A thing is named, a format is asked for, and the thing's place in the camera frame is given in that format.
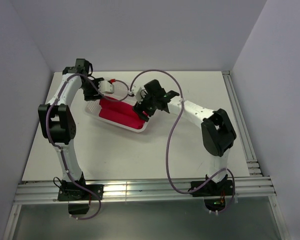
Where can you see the aluminium front rail frame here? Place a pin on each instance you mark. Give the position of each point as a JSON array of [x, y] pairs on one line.
[[44, 192]]

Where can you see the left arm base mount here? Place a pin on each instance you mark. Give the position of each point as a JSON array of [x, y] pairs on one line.
[[78, 199]]

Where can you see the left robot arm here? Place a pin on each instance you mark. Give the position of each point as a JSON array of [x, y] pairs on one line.
[[59, 127]]

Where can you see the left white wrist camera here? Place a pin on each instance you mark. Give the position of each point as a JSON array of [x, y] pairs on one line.
[[106, 87]]

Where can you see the red t shirt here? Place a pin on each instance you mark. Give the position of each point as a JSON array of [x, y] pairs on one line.
[[118, 107], [122, 120]]

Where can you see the white plastic basket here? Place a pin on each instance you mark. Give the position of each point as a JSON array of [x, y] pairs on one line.
[[120, 94]]

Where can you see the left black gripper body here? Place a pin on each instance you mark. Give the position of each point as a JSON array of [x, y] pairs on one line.
[[91, 88]]

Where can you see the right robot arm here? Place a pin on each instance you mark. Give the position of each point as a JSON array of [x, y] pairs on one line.
[[218, 133]]

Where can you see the rolled red t shirt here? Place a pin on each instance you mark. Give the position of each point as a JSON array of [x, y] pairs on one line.
[[118, 107]]

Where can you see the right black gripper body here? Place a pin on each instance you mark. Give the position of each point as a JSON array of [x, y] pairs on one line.
[[148, 105]]

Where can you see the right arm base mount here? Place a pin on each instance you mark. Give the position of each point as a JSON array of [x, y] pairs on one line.
[[215, 194]]

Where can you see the aluminium right rail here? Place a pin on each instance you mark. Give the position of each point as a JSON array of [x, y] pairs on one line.
[[249, 152]]

